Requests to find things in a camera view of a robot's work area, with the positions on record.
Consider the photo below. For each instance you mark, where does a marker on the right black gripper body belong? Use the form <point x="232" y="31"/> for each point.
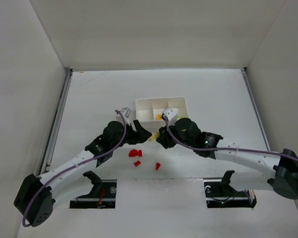
<point x="169" y="138"/>

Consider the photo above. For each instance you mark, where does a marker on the long yellow lego brick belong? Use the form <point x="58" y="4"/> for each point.
<point x="154" y="136"/>

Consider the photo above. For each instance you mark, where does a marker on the red arch lego piece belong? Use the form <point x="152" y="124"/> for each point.
<point x="135" y="153"/>

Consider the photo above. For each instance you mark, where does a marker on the small red lego brick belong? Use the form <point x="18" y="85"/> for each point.
<point x="137" y="163"/>

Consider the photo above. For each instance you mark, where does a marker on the red sloped lego piece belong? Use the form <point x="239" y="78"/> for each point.
<point x="157" y="166"/>

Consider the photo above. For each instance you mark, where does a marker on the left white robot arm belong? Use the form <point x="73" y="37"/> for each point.
<point x="37" y="195"/>

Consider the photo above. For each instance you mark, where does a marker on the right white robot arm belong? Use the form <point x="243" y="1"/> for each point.
<point x="284" y="182"/>

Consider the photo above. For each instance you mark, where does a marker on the white three-compartment container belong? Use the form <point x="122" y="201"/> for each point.
<point x="148" y="109"/>

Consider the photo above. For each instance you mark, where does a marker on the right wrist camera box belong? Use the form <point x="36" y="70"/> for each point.
<point x="170" y="115"/>

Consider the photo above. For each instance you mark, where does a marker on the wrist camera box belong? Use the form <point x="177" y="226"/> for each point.
<point x="125" y="112"/>
<point x="170" y="115"/>

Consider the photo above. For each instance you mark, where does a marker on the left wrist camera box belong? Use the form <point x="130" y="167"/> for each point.
<point x="125" y="112"/>

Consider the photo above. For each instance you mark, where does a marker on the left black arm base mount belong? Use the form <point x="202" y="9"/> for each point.
<point x="102" y="195"/>

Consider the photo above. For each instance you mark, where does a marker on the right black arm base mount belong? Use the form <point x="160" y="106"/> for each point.
<point x="219" y="194"/>

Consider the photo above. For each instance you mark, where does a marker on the left aluminium frame rail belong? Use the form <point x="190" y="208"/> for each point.
<point x="53" y="134"/>

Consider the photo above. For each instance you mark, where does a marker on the aluminium frame rail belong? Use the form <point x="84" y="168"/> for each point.
<point x="258" y="116"/>
<point x="53" y="134"/>

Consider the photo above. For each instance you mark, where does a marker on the right aluminium frame rail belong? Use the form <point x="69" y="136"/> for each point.
<point x="258" y="116"/>

